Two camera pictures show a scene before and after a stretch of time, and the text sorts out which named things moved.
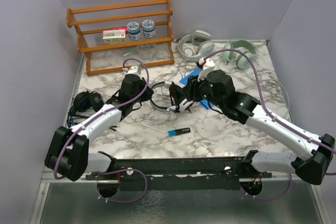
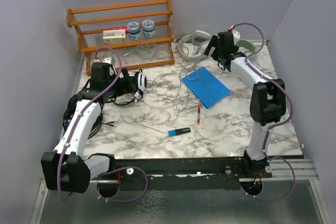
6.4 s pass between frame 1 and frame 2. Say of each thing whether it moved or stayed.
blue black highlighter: stayed
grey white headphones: stayed
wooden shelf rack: stayed
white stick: stayed
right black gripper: moved
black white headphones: moved
